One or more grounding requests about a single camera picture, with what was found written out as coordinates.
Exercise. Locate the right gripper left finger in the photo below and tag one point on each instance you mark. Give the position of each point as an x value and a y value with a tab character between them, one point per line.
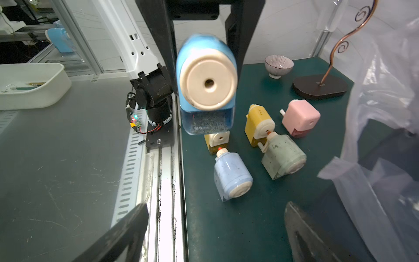
126	235

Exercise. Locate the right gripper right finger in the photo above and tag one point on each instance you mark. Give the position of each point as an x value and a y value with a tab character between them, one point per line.
309	242

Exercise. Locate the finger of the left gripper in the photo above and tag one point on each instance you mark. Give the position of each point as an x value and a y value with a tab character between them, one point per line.
240	26
157	18

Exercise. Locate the green pencil sharpener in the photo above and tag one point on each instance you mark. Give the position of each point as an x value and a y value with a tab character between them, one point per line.
282	156

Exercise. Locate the light blue pencil sharpener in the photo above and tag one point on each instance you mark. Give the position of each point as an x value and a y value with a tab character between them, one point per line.
232	178

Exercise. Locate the pink pencil sharpener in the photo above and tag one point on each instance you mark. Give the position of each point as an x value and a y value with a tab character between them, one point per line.
299	118

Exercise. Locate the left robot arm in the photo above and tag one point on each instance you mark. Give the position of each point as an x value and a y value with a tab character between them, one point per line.
149	76

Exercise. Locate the yellow pencil sharpener front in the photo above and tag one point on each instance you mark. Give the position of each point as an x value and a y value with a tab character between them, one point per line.
216	140

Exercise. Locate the grey trash bin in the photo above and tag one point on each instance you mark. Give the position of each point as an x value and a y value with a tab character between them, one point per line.
372	208

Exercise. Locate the pink patterned bowl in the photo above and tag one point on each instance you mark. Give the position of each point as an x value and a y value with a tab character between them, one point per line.
278	66

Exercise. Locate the bronze mug tree stand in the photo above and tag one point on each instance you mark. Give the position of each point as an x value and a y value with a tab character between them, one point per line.
324	86

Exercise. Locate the green mat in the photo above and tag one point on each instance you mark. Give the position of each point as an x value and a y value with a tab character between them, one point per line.
251	228

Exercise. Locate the white plastic tub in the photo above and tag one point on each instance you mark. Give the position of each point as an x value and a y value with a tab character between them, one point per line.
32	85

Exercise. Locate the clear plastic bin liner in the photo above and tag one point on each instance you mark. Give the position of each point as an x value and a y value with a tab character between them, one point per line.
385	97

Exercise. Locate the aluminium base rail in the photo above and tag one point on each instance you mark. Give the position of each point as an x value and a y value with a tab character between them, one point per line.
154	177

